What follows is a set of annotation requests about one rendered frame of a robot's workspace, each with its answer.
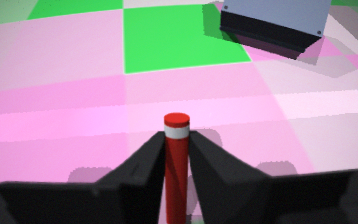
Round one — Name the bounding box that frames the pale blue square panel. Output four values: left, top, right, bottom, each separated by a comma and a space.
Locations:
219, 0, 332, 53

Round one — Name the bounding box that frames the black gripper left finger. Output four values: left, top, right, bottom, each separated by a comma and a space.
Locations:
0, 131, 166, 224

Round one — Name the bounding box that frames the dark red peg with grey band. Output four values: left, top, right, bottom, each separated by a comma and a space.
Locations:
163, 112, 190, 224

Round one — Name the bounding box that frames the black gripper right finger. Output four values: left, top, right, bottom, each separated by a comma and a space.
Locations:
188, 130, 358, 224

